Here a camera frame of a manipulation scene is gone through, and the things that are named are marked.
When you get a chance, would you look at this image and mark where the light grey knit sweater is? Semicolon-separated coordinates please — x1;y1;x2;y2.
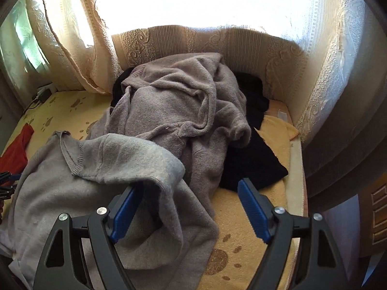
1;132;218;289

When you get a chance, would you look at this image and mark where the red knit garment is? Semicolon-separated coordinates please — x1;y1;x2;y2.
0;123;34;175

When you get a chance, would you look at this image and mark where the brown wooden door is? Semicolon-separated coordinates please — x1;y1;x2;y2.
358;173;387;257

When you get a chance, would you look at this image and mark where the yellow paw print blanket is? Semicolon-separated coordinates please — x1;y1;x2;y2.
1;91;308;289

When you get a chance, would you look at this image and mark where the black power adapter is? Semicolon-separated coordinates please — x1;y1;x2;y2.
32;90;52;103

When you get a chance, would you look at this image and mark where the white power strip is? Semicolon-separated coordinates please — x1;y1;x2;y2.
37;83;58;96

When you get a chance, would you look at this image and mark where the black garment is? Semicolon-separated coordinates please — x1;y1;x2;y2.
111;66;289;193

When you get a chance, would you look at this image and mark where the cream patterned curtain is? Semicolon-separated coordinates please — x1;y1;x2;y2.
0;0;122;98

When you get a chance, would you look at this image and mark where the brownish grey knit garment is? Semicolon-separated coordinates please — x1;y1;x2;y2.
88;52;251;215

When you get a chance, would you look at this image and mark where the cream ribbed curtain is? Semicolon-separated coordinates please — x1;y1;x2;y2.
97;0;386;161

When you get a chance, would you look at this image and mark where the black charger cable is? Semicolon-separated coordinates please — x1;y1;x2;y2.
21;97;40;117

